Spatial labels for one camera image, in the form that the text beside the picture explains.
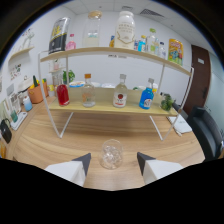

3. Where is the blue bottle silver cap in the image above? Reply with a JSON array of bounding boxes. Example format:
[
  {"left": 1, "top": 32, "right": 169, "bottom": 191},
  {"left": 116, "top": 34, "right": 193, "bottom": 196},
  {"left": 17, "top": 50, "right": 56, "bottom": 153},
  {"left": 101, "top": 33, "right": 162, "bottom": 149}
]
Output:
[{"left": 138, "top": 77, "right": 155, "bottom": 110}]

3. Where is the white milk bottle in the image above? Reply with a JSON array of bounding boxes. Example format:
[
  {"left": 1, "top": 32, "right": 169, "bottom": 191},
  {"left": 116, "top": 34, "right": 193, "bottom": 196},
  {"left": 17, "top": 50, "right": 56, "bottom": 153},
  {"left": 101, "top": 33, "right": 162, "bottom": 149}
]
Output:
[{"left": 114, "top": 10, "right": 136, "bottom": 50}]

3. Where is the clear glass cup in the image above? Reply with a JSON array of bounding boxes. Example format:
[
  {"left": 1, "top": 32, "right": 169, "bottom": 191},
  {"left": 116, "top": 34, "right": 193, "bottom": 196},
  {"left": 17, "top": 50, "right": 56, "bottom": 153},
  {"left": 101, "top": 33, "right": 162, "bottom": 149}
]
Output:
[{"left": 99, "top": 138, "right": 124, "bottom": 170}]

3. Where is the green cup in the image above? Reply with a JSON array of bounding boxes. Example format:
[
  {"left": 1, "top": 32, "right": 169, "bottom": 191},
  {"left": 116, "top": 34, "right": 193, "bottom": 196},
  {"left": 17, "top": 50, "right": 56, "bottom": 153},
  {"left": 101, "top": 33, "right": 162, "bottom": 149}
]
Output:
[{"left": 9, "top": 109, "right": 19, "bottom": 123}]

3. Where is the white notebook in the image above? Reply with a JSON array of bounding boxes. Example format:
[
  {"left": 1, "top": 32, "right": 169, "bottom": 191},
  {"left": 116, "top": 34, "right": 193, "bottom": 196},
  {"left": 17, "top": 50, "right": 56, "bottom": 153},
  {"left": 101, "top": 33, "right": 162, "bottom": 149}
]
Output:
[{"left": 167, "top": 114, "right": 193, "bottom": 135}]

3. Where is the black armchair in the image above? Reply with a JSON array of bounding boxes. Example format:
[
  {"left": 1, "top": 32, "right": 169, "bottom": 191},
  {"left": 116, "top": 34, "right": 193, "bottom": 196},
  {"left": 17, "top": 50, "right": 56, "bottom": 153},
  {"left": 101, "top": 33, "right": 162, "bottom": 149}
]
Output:
[{"left": 186, "top": 105, "right": 224, "bottom": 163}]

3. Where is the small green glass jar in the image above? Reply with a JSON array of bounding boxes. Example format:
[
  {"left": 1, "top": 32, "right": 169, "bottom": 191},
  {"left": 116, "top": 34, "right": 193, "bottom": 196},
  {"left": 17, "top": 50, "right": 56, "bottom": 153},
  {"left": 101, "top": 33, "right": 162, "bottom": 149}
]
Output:
[{"left": 160, "top": 94, "right": 174, "bottom": 112}]

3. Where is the white board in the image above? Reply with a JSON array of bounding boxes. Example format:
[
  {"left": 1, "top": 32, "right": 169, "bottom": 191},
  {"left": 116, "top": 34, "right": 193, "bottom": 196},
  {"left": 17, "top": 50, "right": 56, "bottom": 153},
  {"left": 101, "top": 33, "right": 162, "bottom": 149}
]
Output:
[{"left": 9, "top": 111, "right": 29, "bottom": 131}]

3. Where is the red liquid bottle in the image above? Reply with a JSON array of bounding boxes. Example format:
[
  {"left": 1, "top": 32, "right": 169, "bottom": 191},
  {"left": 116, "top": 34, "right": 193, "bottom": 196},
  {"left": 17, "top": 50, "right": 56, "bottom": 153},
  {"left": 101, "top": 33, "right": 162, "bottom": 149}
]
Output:
[{"left": 53, "top": 72, "right": 71, "bottom": 107}]

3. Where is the black handbag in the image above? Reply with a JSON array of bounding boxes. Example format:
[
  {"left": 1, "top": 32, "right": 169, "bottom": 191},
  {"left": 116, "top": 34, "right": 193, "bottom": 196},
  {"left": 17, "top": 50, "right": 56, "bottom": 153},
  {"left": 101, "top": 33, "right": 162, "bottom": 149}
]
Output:
[{"left": 0, "top": 118, "right": 13, "bottom": 144}]

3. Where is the small blue white bottle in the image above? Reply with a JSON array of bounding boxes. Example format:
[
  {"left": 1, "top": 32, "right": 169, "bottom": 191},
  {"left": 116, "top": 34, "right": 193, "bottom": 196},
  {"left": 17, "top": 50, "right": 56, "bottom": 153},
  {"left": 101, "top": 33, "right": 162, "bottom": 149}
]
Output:
[{"left": 22, "top": 95, "right": 34, "bottom": 112}]

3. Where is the clear bottle red label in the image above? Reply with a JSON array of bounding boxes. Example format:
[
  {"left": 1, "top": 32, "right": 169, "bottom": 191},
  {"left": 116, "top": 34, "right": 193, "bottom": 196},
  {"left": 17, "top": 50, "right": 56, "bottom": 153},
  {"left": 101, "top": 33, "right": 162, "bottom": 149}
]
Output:
[{"left": 112, "top": 73, "right": 129, "bottom": 109}]

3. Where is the blue patterned bowl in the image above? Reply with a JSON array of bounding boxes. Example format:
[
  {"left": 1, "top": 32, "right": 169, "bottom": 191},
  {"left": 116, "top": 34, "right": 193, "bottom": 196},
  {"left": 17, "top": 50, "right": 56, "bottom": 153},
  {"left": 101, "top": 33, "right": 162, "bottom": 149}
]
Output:
[{"left": 69, "top": 80, "right": 86, "bottom": 89}]

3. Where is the potted green plant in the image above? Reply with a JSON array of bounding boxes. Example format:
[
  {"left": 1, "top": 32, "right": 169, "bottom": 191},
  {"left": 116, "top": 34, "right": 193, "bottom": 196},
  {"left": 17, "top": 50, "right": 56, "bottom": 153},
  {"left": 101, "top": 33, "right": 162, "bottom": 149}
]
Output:
[{"left": 62, "top": 69, "right": 76, "bottom": 84}]

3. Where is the brown door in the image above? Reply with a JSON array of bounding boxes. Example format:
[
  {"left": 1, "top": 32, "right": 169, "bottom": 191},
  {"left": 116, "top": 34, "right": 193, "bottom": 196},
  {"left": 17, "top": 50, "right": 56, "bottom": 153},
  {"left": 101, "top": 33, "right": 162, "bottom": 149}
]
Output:
[{"left": 182, "top": 44, "right": 212, "bottom": 116}]

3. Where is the yellow cartoon can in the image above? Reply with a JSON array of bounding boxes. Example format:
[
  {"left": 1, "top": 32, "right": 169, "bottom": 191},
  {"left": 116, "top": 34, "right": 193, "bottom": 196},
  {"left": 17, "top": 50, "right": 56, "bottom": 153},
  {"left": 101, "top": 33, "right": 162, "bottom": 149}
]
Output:
[{"left": 167, "top": 38, "right": 185, "bottom": 66}]

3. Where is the clear bottle green cap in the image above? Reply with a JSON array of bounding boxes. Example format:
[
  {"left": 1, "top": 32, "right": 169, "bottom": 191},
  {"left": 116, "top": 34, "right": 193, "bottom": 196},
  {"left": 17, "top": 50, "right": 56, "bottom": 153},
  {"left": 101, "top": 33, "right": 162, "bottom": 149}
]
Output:
[{"left": 146, "top": 28, "right": 158, "bottom": 55}]

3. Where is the pink bottle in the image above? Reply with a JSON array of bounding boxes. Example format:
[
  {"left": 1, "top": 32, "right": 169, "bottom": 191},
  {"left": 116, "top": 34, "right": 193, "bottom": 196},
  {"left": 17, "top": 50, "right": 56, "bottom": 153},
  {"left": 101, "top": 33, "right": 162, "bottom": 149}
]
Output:
[{"left": 65, "top": 33, "right": 77, "bottom": 51}]

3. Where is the ceiling air vent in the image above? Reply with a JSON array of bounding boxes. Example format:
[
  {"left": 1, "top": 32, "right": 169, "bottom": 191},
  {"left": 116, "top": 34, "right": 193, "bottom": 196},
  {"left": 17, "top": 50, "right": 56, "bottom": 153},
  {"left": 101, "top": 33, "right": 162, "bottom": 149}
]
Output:
[{"left": 139, "top": 8, "right": 164, "bottom": 18}]

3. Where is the white-frame wooden shelf rack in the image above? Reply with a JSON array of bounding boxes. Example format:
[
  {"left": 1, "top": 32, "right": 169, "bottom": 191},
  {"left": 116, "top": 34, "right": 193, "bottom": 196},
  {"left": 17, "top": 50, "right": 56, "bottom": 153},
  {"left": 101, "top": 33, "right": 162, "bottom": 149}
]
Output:
[{"left": 37, "top": 46, "right": 195, "bottom": 142}]

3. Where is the wooden wall shelf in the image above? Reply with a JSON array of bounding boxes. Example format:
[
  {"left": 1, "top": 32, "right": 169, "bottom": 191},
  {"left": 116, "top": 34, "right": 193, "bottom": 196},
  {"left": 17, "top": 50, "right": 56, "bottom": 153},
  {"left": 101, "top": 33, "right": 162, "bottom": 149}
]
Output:
[{"left": 8, "top": 45, "right": 35, "bottom": 63}]

